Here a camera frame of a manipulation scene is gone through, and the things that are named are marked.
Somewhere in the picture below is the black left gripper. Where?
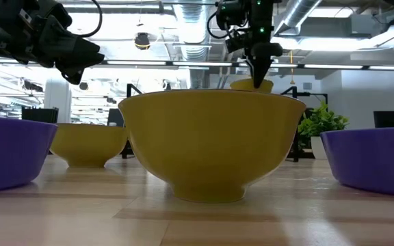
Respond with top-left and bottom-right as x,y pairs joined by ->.
0,0 -> 105,86

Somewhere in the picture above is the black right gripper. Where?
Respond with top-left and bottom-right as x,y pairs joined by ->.
245,0 -> 284,90

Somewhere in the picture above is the yellow speckled-inside mini bowl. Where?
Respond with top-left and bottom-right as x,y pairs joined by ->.
49,122 -> 129,169
117,88 -> 307,204
229,77 -> 274,94

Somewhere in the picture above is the blue mini bowl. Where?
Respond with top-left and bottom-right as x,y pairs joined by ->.
0,115 -> 59,194
319,126 -> 394,198

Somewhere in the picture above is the black office furniture row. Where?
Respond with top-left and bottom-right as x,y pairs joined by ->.
21,106 -> 60,124

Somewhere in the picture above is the ceiling light strip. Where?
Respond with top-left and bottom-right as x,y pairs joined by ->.
270,62 -> 394,71
105,59 -> 235,68

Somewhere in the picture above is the black ceiling-hung device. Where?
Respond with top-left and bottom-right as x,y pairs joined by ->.
134,32 -> 151,51

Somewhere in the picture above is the green potted plant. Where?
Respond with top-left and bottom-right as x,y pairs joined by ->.
298,101 -> 350,161

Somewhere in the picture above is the black computer monitor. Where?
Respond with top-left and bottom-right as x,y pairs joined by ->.
373,111 -> 394,129

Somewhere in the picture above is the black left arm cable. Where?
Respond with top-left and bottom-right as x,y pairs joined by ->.
77,0 -> 103,38

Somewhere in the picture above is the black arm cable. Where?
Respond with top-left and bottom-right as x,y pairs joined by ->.
77,0 -> 103,38
206,10 -> 231,40

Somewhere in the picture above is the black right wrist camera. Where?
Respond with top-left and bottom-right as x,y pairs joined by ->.
215,0 -> 250,54

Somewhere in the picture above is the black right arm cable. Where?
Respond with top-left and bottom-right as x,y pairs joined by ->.
206,10 -> 231,40

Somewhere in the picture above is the silver spiral ventilation duct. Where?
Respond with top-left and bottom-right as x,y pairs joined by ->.
274,0 -> 323,36
172,0 -> 215,90

